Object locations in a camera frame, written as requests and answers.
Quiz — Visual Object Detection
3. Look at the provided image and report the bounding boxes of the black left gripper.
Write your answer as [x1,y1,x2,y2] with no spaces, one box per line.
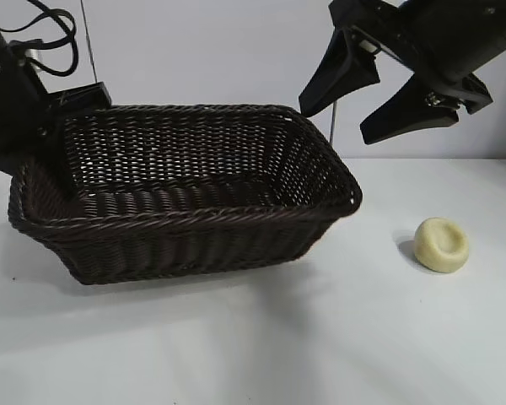
[0,33,112,175]

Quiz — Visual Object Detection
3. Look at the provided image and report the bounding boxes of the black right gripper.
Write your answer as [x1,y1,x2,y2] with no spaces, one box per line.
[298,0,506,146]

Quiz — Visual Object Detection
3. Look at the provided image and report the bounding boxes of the pale yellow egg yolk pastry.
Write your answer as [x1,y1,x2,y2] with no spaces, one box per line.
[412,216,471,267]

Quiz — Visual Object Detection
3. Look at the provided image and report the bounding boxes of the dark brown wicker basket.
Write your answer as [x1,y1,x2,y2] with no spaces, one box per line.
[7,103,363,286]

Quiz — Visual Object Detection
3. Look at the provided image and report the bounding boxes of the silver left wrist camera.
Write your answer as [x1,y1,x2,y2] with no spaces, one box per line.
[19,46,44,68]

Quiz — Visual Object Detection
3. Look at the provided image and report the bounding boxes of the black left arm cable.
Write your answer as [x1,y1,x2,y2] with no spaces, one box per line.
[0,0,78,78]

